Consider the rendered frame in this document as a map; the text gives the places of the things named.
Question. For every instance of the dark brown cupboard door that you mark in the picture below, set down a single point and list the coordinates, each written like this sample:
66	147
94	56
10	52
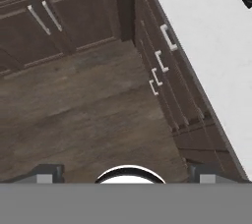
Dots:
206	149
19	38
85	18

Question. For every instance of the white round thing black rim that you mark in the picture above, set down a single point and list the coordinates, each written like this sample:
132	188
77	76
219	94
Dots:
130	176

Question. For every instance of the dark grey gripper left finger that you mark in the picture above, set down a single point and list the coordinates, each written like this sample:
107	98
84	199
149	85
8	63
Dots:
49	171

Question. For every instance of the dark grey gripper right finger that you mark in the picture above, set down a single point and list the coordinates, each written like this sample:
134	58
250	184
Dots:
203	170

